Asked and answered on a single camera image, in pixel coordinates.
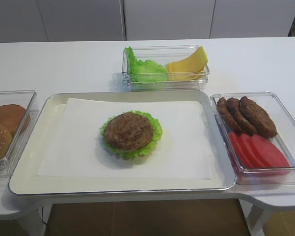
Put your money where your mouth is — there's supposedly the green lettuce leaf in container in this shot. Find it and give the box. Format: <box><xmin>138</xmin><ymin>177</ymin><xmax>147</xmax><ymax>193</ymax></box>
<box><xmin>125</xmin><ymin>47</ymin><xmax>168</xmax><ymax>82</ymax></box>

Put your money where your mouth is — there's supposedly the clear lettuce and cheese container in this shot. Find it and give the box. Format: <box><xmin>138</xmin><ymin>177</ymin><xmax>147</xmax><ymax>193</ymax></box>
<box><xmin>122</xmin><ymin>45</ymin><xmax>210</xmax><ymax>91</ymax></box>

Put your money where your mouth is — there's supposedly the yellow cheese slices stack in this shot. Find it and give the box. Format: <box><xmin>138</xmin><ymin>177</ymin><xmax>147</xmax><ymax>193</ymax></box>
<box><xmin>166</xmin><ymin>46</ymin><xmax>209</xmax><ymax>81</ymax></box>

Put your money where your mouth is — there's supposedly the grilled patty on tray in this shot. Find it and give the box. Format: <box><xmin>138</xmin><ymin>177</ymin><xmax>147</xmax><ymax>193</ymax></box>
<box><xmin>103</xmin><ymin>112</ymin><xmax>153</xmax><ymax>152</ymax></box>

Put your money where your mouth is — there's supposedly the cream serving tray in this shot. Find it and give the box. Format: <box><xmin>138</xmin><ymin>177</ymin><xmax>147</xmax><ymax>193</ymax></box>
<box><xmin>9</xmin><ymin>90</ymin><xmax>236</xmax><ymax>195</ymax></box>

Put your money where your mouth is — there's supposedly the white paper sheet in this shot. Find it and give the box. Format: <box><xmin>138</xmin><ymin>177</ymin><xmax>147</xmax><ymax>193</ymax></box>
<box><xmin>37</xmin><ymin>98</ymin><xmax>213</xmax><ymax>179</ymax></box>

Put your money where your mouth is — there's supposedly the left brown patty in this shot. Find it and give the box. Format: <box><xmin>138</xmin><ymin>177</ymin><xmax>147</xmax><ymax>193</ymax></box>
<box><xmin>217</xmin><ymin>97</ymin><xmax>244</xmax><ymax>135</ymax></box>

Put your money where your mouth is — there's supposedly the brown patty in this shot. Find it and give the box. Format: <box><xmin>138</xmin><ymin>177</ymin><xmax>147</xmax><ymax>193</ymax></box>
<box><xmin>217</xmin><ymin>97</ymin><xmax>244</xmax><ymax>135</ymax></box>
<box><xmin>226</xmin><ymin>97</ymin><xmax>257</xmax><ymax>136</ymax></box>
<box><xmin>240</xmin><ymin>96</ymin><xmax>278</xmax><ymax>139</ymax></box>

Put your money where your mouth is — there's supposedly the middle brown patty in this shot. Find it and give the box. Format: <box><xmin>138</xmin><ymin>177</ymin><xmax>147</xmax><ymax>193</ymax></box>
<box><xmin>226</xmin><ymin>97</ymin><xmax>257</xmax><ymax>136</ymax></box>

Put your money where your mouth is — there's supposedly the left red tomato slice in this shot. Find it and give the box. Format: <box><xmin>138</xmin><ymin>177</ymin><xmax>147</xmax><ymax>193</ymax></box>
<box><xmin>229</xmin><ymin>132</ymin><xmax>254</xmax><ymax>169</ymax></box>

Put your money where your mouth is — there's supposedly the red tomato slice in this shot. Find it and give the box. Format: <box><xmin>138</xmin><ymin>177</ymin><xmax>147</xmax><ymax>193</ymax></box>
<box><xmin>229</xmin><ymin>132</ymin><xmax>254</xmax><ymax>169</ymax></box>
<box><xmin>251</xmin><ymin>134</ymin><xmax>290</xmax><ymax>168</ymax></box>
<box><xmin>239</xmin><ymin>133</ymin><xmax>264</xmax><ymax>169</ymax></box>

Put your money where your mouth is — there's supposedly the middle red tomato slice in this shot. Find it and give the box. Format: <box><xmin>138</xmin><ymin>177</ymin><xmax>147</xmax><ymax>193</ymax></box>
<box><xmin>239</xmin><ymin>133</ymin><xmax>264</xmax><ymax>169</ymax></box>

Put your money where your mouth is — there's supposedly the right brown patty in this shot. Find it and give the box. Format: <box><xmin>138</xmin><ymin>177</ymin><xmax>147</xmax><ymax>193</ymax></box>
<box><xmin>240</xmin><ymin>96</ymin><xmax>278</xmax><ymax>139</ymax></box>

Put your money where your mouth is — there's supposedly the clear patty and tomato container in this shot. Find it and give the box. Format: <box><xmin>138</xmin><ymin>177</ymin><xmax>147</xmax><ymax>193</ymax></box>
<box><xmin>211</xmin><ymin>92</ymin><xmax>295</xmax><ymax>185</ymax></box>

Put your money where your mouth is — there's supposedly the right red tomato slice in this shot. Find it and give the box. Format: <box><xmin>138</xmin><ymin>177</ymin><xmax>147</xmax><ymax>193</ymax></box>
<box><xmin>251</xmin><ymin>134</ymin><xmax>290</xmax><ymax>168</ymax></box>

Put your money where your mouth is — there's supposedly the clear bun container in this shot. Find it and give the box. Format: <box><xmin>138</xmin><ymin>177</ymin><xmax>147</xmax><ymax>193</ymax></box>
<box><xmin>0</xmin><ymin>90</ymin><xmax>39</xmax><ymax>178</ymax></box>

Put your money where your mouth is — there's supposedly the plain brown bun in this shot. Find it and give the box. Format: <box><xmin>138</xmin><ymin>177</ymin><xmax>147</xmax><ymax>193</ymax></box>
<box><xmin>0</xmin><ymin>104</ymin><xmax>26</xmax><ymax>137</ymax></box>

